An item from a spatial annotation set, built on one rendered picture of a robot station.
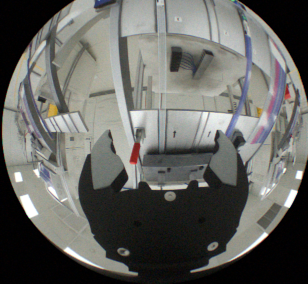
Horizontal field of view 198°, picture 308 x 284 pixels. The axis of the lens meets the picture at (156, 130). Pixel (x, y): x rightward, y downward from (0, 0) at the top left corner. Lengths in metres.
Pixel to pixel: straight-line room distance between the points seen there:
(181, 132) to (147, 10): 0.33
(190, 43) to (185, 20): 0.31
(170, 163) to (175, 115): 0.15
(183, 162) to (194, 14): 0.41
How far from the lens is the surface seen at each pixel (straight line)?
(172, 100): 2.06
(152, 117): 0.25
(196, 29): 0.23
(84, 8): 1.21
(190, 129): 0.29
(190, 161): 0.34
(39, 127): 0.89
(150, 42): 0.52
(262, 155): 1.58
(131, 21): 0.23
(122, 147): 2.07
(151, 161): 0.33
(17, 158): 7.65
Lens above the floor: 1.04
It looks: 4 degrees down
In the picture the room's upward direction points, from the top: 180 degrees counter-clockwise
